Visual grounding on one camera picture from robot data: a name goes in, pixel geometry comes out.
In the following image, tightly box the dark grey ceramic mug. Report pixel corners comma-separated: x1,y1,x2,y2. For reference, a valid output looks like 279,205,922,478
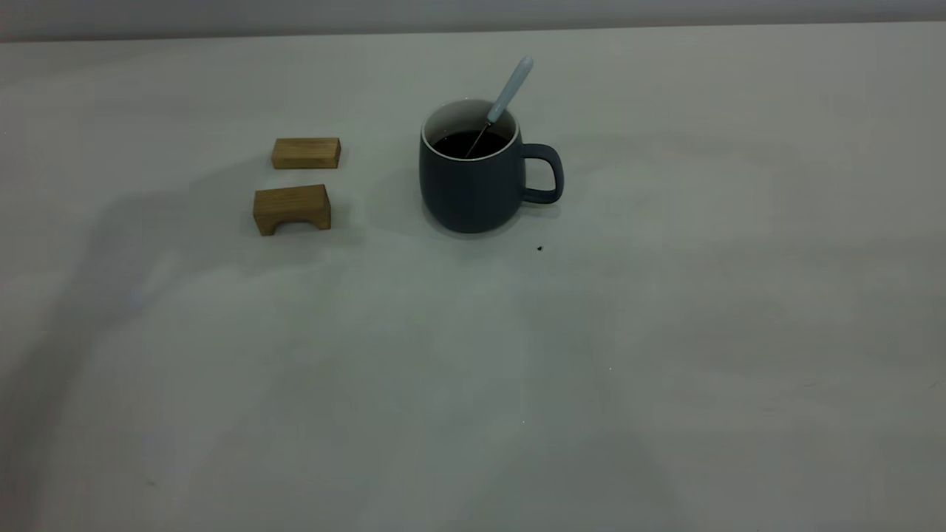
418,99,565,234

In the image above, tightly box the metal spoon with pale blue handle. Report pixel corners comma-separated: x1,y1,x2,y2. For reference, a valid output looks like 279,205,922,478
463,56,535,160

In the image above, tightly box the arched wooden block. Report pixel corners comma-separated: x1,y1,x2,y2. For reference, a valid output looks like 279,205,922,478
253,185,332,237

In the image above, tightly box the flat rectangular wooden block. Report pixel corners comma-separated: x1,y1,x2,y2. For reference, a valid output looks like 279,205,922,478
270,137,342,171

